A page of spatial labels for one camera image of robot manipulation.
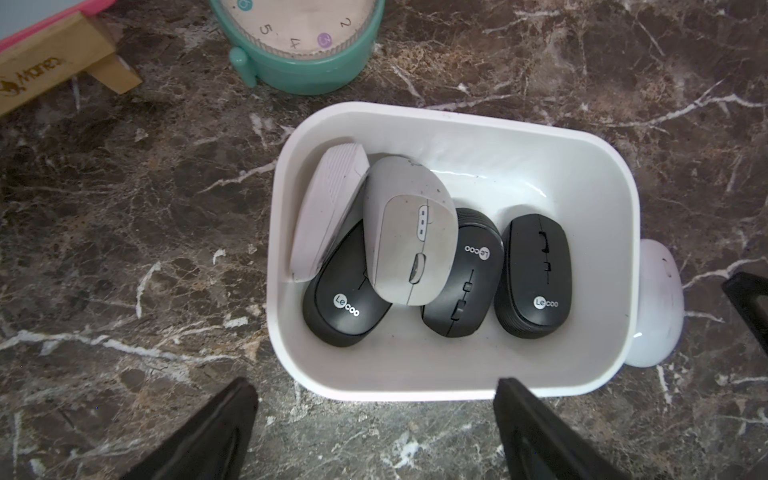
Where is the white storage box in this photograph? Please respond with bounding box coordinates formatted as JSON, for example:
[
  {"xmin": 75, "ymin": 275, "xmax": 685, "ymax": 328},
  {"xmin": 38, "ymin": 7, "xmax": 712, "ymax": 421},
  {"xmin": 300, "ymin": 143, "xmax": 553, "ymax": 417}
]
[{"xmin": 266, "ymin": 102, "xmax": 640, "ymax": 402}]

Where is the green alarm clock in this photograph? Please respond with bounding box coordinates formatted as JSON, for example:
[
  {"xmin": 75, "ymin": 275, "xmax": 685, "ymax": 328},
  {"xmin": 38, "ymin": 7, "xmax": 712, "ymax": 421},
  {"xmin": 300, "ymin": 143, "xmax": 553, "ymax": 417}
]
[{"xmin": 210, "ymin": 0, "xmax": 386, "ymax": 96}]

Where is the wooden whiteboard stand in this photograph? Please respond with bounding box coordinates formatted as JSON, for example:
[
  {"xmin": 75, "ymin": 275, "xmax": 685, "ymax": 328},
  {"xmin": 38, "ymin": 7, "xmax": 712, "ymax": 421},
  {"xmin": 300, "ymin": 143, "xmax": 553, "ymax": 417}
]
[{"xmin": 1, "ymin": 13, "xmax": 142, "ymax": 115}]

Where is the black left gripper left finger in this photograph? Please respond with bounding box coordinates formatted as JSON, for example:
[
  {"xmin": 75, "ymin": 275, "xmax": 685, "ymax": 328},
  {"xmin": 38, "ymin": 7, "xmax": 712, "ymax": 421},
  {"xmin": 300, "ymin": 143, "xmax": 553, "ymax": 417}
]
[{"xmin": 123, "ymin": 377, "xmax": 259, "ymax": 479}]

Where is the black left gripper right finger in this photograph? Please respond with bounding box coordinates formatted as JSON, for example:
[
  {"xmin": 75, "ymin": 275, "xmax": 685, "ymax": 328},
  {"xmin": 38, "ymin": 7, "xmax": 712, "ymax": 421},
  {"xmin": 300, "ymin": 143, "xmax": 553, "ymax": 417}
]
[{"xmin": 493, "ymin": 378, "xmax": 628, "ymax": 479}]

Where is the black ribbed mouse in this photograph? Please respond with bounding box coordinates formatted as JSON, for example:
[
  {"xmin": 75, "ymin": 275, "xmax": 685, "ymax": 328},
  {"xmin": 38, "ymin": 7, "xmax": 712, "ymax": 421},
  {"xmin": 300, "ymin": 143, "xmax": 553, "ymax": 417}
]
[{"xmin": 421, "ymin": 208, "xmax": 504, "ymax": 338}]

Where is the pink framed whiteboard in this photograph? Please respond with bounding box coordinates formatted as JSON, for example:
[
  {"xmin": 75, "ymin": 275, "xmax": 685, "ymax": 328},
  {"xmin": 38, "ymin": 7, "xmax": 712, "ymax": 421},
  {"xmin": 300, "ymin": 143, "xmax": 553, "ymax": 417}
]
[{"xmin": 0, "ymin": 0, "xmax": 115, "ymax": 51}]

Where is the white upside-down mouse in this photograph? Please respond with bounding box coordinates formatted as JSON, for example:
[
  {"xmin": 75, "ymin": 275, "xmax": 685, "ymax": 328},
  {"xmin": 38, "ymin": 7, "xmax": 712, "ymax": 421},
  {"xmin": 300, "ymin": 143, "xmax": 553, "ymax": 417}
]
[{"xmin": 290, "ymin": 143, "xmax": 370, "ymax": 282}]

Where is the glossy white mouse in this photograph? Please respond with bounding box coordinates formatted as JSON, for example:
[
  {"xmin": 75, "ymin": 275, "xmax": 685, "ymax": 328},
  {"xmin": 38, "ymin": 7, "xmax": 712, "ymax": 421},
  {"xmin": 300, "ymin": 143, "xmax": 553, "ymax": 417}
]
[{"xmin": 625, "ymin": 239, "xmax": 685, "ymax": 368}]

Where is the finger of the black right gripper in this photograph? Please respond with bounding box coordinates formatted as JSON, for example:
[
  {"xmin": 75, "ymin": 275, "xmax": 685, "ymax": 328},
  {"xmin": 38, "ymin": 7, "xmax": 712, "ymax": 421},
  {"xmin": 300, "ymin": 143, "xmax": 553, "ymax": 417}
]
[{"xmin": 721, "ymin": 272, "xmax": 768, "ymax": 353}]

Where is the grey speckled mouse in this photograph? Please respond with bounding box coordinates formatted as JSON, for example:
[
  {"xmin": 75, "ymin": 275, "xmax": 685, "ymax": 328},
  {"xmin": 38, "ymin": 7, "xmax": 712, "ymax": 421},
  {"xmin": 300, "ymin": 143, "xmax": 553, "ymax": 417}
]
[{"xmin": 363, "ymin": 156, "xmax": 458, "ymax": 306}]

